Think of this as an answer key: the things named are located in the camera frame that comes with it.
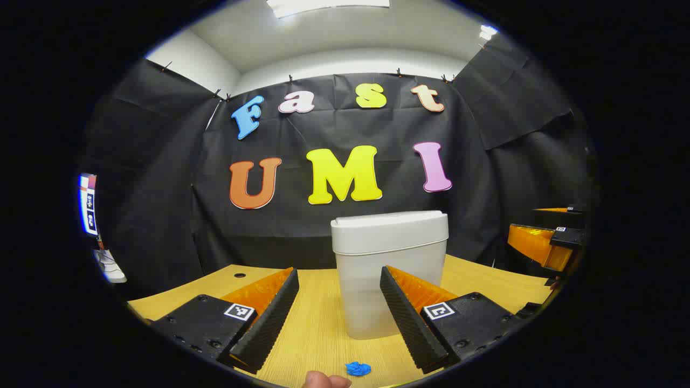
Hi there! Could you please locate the white desktop garbage bin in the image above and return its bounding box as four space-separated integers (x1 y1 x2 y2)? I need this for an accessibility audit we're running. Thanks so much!
330 210 450 340

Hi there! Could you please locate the wooden desktop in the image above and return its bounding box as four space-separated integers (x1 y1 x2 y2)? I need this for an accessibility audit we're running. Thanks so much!
128 253 556 388

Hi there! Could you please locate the white side table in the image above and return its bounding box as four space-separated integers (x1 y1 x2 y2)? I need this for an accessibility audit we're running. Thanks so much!
93 249 128 283

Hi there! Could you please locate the computer monitor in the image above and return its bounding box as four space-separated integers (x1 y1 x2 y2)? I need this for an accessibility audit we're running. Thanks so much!
79 174 100 237

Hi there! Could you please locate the black backdrop cloth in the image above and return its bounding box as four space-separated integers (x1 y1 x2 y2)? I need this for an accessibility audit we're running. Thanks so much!
81 32 594 297

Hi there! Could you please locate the ceiling light panel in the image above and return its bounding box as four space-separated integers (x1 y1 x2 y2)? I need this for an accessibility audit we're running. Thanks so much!
267 0 390 18

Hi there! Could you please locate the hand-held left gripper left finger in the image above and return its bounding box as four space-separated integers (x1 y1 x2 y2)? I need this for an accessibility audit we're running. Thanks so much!
153 267 300 375

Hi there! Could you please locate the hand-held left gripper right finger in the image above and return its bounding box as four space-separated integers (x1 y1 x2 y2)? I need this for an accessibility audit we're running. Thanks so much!
379 265 542 375

